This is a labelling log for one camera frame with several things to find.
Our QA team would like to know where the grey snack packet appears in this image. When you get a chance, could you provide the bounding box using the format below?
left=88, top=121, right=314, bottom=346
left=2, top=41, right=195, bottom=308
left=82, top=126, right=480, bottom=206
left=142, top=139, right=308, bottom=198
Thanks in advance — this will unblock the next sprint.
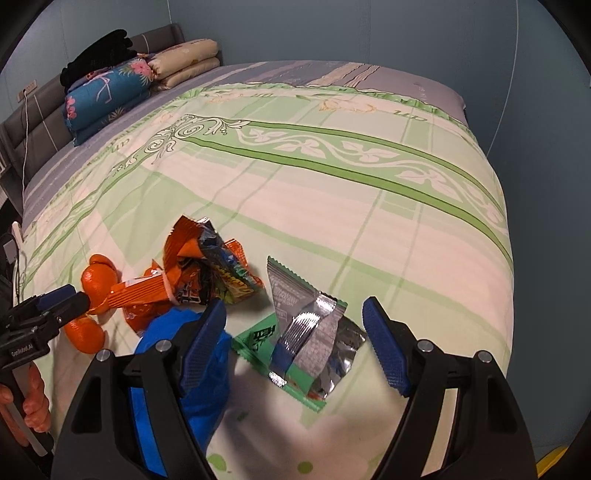
left=267, top=256, right=342, bottom=384

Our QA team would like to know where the blue floral folded quilt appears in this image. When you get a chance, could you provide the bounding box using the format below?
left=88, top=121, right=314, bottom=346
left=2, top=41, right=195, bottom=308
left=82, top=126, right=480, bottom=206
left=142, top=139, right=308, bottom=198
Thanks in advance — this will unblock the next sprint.
left=64, top=58, right=155, bottom=147

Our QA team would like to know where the green patterned blanket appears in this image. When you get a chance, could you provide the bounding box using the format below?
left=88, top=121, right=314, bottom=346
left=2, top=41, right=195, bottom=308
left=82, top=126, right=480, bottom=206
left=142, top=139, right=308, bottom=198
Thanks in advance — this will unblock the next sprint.
left=21, top=83, right=515, bottom=480

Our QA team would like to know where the bed with grey striped sheet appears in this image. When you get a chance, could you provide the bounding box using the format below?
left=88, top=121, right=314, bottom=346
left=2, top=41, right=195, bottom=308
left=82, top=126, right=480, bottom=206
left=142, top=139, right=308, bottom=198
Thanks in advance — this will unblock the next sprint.
left=21, top=60, right=468, bottom=232

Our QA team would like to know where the grey padded headboard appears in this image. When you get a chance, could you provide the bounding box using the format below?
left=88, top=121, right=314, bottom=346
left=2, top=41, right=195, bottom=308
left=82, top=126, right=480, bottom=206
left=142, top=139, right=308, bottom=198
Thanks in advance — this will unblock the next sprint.
left=0, top=23, right=185, bottom=185

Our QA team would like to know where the orange peel piece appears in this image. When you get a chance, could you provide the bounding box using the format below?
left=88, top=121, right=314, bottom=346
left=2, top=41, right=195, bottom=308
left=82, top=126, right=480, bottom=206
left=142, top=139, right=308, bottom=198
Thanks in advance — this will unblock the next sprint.
left=64, top=318, right=105, bottom=354
left=82, top=255, right=120, bottom=301

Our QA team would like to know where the blue plastic bag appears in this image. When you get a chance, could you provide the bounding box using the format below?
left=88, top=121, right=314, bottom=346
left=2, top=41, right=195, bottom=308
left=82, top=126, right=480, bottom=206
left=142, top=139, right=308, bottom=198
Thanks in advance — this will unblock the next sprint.
left=129, top=307, right=234, bottom=478

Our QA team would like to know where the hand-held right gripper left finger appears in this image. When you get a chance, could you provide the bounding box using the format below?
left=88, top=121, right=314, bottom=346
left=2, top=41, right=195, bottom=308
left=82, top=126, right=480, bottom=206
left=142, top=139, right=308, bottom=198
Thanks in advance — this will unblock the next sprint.
left=50, top=298, right=228, bottom=480

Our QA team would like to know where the white charging cable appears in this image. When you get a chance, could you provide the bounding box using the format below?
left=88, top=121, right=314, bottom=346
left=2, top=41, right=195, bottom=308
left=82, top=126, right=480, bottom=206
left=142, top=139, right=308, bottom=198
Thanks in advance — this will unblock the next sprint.
left=18, top=92, right=33, bottom=185

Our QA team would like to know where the yellow rimmed black bin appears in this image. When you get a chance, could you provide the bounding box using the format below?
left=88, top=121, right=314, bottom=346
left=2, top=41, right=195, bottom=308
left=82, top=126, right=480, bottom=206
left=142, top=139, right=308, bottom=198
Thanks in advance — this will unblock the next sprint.
left=536, top=445, right=571, bottom=480

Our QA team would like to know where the black folded cloth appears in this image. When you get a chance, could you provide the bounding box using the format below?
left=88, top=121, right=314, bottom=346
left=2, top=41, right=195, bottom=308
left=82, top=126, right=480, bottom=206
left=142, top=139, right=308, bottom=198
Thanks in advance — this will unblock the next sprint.
left=60, top=29, right=139, bottom=90

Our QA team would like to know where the green foil wrapper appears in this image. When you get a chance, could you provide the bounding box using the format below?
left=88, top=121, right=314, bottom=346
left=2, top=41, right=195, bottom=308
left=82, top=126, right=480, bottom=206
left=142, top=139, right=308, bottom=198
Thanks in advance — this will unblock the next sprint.
left=231, top=295, right=368, bottom=411

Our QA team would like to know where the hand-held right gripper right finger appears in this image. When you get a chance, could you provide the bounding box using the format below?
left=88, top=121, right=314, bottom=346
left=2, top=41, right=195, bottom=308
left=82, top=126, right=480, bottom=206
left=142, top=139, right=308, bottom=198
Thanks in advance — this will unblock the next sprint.
left=361, top=296, right=539, bottom=480

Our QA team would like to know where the beige folded quilt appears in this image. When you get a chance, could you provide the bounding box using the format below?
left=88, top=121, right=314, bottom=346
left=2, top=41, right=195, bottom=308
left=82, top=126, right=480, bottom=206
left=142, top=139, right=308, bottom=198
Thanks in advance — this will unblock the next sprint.
left=148, top=38, right=222, bottom=92

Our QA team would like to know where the person's left hand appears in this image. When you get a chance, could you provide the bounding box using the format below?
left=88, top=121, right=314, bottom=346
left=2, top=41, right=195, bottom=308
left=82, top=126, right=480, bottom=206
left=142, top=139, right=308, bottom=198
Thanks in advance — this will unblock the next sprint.
left=0, top=367, right=51, bottom=444

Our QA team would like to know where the orange chip bag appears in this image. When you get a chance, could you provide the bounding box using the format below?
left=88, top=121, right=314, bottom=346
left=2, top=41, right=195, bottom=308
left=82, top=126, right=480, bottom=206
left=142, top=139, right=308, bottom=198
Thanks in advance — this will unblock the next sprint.
left=164, top=215, right=266, bottom=305

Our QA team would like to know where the orange wrapper with rubber band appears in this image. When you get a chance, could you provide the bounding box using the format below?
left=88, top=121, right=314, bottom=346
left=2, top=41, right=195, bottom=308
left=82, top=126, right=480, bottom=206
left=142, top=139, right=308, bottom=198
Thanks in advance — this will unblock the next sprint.
left=90, top=259, right=204, bottom=337

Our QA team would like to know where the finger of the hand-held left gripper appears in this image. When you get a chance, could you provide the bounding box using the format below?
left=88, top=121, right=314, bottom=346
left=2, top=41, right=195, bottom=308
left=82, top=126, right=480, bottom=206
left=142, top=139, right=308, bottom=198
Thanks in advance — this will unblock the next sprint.
left=37, top=285, right=77, bottom=311
left=44, top=294, right=90, bottom=330

